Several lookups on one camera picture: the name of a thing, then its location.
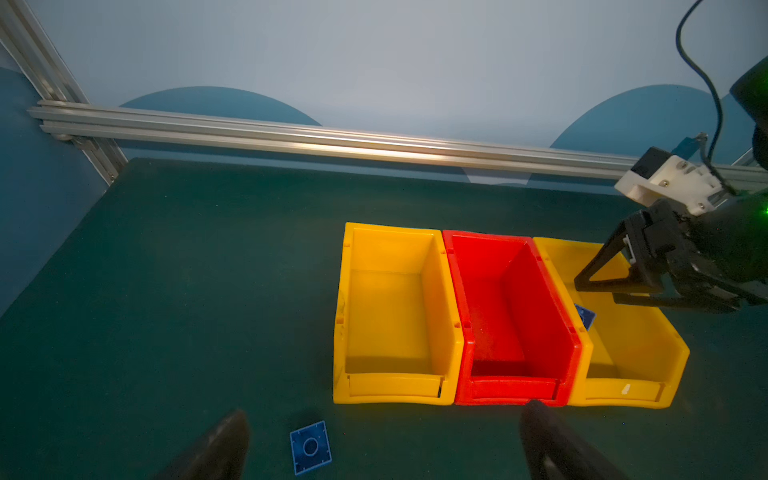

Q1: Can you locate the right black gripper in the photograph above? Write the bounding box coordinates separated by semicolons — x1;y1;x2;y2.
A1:
574;191;767;313

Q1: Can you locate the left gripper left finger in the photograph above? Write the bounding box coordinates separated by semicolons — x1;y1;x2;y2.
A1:
153;409;251;479

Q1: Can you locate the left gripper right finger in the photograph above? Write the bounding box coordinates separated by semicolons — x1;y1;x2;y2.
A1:
519;400;628;479

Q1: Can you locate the small blue lego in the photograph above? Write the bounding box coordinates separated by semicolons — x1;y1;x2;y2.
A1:
289;421;333;476
575;304;597;331

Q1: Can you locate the right yellow bin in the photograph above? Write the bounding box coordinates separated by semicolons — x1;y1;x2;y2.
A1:
534;237;690;409

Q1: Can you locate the yellow bin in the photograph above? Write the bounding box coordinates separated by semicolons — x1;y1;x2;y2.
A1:
332;223;464;405
534;237;690;409

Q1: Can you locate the red middle bin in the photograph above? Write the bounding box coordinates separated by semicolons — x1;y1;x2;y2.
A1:
443;231;582;407

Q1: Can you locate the left yellow bin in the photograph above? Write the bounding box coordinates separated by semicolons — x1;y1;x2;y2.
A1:
332;223;464;405

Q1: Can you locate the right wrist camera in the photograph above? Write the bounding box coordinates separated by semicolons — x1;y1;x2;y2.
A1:
615;147;732;216

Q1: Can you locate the horizontal aluminium frame bar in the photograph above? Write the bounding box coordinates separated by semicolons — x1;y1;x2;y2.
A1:
26;99;768;193

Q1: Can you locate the left aluminium frame post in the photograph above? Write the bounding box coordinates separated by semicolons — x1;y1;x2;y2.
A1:
1;0;128;184

